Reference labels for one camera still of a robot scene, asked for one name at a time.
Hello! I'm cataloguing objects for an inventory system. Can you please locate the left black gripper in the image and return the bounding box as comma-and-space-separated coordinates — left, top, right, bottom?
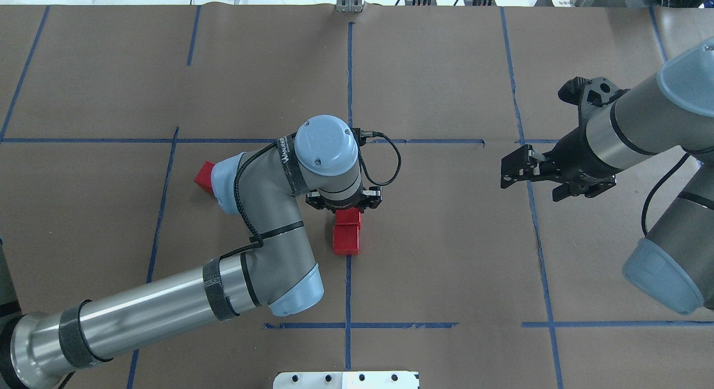
305, 188, 382, 213

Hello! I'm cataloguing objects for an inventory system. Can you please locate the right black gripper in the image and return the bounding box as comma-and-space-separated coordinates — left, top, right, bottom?
500, 127, 617, 203

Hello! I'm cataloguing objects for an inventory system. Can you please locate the red block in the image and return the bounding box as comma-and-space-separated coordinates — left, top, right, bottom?
332, 224, 360, 256
194, 162, 215, 195
335, 208, 363, 229

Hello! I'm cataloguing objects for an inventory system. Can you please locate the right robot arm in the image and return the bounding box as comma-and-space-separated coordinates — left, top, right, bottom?
500, 37, 713, 315

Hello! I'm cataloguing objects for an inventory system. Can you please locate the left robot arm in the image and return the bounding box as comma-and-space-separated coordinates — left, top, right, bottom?
2, 115, 384, 388

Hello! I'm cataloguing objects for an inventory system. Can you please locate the brown paper table cover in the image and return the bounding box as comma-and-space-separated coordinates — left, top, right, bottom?
2, 3, 712, 388

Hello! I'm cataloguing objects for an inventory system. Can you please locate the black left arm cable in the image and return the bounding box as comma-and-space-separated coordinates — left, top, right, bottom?
231, 129, 402, 261

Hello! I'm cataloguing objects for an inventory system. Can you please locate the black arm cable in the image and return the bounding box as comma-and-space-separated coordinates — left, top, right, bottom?
231, 129, 402, 261
640, 153, 692, 236

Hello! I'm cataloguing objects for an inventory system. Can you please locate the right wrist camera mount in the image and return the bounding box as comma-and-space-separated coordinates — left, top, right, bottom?
557, 76, 629, 127

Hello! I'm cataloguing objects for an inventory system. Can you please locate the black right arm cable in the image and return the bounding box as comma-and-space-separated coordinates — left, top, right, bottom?
640, 153, 692, 236

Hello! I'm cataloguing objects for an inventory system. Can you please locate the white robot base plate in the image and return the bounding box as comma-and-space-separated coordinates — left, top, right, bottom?
273, 371, 421, 388

